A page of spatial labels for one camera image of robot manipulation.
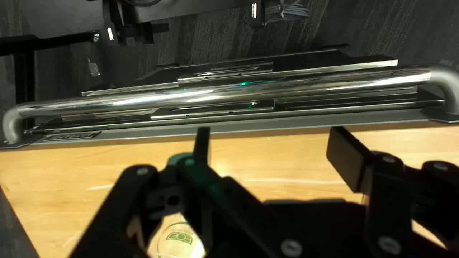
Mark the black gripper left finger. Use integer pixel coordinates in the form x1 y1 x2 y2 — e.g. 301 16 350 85
70 128 268 258

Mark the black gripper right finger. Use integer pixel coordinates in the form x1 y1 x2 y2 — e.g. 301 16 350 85
325 126 459 258

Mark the clear plastic cup green logo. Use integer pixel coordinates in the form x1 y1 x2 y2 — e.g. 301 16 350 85
147 214 205 258

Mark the chrome cart handle bar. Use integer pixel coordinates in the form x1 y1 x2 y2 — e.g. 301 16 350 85
1 65 459 146

